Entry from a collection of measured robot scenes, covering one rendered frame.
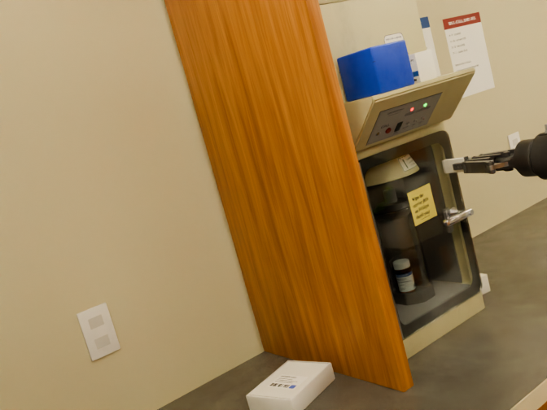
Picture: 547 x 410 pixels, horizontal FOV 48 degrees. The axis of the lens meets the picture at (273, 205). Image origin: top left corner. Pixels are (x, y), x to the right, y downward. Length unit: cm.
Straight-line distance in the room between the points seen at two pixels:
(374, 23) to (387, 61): 17
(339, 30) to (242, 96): 25
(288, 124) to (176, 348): 63
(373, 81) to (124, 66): 61
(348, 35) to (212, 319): 77
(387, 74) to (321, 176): 23
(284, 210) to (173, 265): 34
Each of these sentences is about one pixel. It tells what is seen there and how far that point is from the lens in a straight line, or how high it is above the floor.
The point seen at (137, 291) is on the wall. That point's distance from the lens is 150.
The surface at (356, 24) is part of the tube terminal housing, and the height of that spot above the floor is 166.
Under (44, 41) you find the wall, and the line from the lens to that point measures 148.
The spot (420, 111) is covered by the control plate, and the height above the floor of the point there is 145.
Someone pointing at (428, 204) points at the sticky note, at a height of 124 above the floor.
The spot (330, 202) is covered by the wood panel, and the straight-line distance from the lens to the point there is 122.
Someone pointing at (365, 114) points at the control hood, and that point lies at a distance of 120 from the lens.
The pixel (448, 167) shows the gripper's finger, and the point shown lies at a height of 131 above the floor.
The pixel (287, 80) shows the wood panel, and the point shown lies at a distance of 123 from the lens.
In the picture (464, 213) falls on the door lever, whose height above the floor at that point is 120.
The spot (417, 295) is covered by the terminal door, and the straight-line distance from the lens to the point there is 140.
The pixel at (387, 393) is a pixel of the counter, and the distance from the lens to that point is 130.
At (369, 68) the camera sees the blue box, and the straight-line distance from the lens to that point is 122.
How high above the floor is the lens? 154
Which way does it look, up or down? 8 degrees down
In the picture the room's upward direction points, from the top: 15 degrees counter-clockwise
